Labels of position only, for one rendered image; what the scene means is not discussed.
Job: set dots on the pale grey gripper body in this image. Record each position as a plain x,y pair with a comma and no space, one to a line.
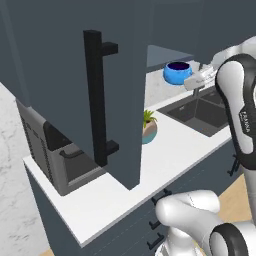
201,79

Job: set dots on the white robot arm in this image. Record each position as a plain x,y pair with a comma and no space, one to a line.
240,100

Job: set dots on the dark blue cabinet door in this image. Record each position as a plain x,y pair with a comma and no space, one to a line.
60,66

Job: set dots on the grey tap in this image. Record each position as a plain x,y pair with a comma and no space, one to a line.
196,92

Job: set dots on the blue bowl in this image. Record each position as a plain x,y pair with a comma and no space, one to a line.
177,73

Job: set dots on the dark grey sink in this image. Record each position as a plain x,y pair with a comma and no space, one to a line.
196,113

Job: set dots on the potted green plant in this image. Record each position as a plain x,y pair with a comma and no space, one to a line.
148,130

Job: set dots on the dark blue base cabinets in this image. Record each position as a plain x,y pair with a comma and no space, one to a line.
126,223

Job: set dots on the grey microwave oven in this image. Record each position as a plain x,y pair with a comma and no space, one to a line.
56,166

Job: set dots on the dark blue wall cabinet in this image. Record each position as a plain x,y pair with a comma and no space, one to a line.
213,23

